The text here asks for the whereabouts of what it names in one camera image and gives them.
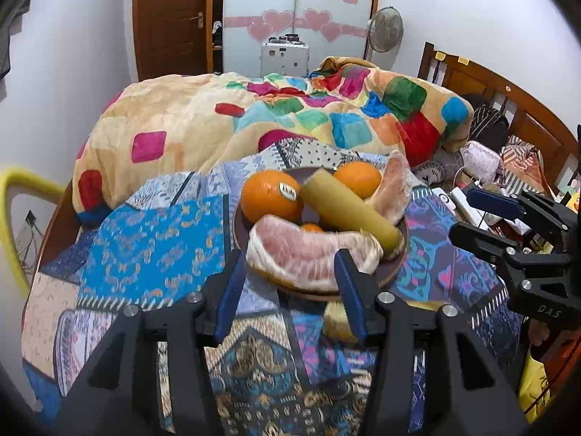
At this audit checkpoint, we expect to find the wooden bed headboard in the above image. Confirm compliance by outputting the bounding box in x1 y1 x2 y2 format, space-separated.
418 42 579 169

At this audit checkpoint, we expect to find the white power strip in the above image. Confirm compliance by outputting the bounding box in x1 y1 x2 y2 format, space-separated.
431 186 500 232

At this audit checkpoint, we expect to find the large orange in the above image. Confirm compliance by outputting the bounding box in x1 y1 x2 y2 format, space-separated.
240 169 304 224

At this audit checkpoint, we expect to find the striped fabric bag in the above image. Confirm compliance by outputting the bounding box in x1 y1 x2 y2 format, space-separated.
501 136 545 191

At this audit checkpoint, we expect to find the brown wooden door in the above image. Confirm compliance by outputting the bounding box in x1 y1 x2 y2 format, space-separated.
133 0 216 81

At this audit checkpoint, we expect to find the wall power outlet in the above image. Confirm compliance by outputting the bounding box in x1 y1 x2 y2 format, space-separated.
13 210 46 269

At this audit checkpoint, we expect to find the dark brown plate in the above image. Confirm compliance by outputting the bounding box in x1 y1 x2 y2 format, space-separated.
232 167 409 301

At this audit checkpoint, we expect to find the yellow sugarcane piece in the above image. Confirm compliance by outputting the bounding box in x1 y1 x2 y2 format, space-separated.
298 169 404 255

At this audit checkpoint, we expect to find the white boxy appliance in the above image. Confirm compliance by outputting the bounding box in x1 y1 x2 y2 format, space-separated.
260 42 310 77

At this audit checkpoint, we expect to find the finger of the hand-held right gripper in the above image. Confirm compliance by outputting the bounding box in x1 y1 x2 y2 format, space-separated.
449 222 573 282
467 187 577 241

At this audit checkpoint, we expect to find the peeled pomelo segment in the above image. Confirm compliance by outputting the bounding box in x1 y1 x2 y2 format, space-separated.
246 214 384 292
363 150 413 224

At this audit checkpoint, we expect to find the medium orange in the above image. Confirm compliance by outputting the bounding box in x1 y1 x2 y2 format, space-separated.
333 161 383 199

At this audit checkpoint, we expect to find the wooden bed side rail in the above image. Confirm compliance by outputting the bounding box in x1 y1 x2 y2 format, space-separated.
35 181 83 275

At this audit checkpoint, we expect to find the blue patterned bedsheet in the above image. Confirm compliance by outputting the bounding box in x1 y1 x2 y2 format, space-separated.
20 141 527 436

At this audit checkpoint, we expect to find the person's right hand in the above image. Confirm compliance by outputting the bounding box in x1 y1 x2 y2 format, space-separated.
528 320 553 348

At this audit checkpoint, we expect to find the yellow plastic bag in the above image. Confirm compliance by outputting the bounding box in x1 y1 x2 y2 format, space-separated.
517 345 564 424

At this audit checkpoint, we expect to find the black backpack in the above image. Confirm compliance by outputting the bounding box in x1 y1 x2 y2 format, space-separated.
463 94 510 150

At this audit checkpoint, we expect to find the standing electric fan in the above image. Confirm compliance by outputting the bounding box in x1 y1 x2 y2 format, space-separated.
365 7 404 63

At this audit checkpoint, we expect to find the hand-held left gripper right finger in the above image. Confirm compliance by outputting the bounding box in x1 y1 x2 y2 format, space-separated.
333 249 529 436

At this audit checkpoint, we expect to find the colourful patchwork blanket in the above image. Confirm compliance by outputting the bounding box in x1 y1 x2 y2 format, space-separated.
73 57 475 225

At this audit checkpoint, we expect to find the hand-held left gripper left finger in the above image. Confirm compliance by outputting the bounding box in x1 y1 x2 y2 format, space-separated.
54 249 248 436

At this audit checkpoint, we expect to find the pink quilted bag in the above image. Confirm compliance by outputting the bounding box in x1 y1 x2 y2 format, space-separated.
460 141 502 185

